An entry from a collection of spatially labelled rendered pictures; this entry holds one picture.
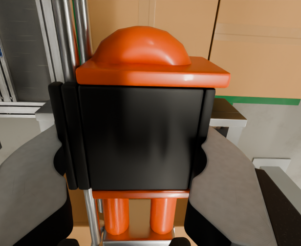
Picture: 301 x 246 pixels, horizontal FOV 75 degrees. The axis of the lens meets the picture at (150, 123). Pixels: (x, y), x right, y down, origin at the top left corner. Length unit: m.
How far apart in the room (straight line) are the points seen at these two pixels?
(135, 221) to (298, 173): 1.92
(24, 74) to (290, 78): 1.13
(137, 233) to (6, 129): 1.50
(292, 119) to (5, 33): 1.76
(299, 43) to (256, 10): 0.19
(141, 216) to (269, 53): 0.67
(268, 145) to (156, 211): 1.58
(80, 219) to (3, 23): 0.93
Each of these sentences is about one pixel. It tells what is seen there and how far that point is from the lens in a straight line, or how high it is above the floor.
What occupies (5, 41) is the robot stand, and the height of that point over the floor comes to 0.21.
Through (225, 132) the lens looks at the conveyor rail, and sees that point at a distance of 0.78.
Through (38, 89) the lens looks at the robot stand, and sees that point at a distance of 1.16.
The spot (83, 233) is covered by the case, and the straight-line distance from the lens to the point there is 0.45.
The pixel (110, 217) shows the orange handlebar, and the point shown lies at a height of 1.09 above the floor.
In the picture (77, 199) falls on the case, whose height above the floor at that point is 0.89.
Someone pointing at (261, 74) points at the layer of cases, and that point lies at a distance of 0.78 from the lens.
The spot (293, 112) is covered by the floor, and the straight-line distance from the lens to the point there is 1.67.
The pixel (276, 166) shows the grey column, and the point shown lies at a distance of 1.87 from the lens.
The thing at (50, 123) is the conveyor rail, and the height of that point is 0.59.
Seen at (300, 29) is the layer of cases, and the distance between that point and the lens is 0.81.
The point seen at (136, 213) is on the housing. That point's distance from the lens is 0.21.
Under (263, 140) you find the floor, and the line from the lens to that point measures 1.67.
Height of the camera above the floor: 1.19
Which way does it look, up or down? 62 degrees down
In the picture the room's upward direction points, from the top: 175 degrees clockwise
